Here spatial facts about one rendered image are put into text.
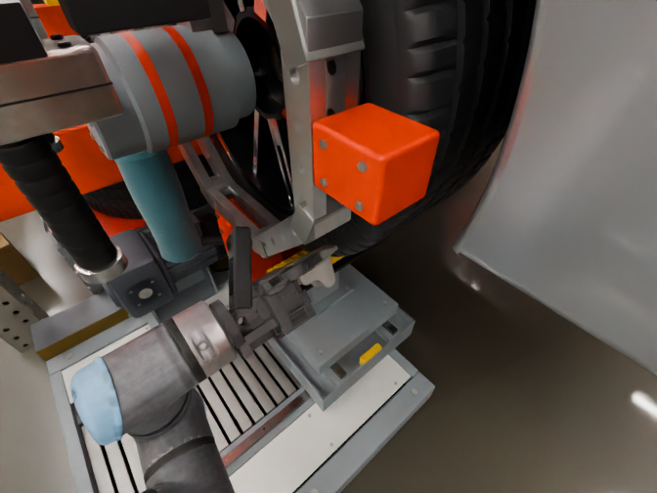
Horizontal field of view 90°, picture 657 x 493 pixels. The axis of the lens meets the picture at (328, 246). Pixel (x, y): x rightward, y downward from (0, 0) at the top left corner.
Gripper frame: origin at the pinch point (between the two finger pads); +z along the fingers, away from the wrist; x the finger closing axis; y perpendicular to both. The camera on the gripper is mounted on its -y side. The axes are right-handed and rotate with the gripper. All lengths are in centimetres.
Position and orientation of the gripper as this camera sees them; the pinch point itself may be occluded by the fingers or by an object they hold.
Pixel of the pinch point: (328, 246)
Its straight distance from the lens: 53.4
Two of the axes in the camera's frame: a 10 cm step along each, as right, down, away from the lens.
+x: 4.6, -1.3, -8.8
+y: 4.6, 8.8, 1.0
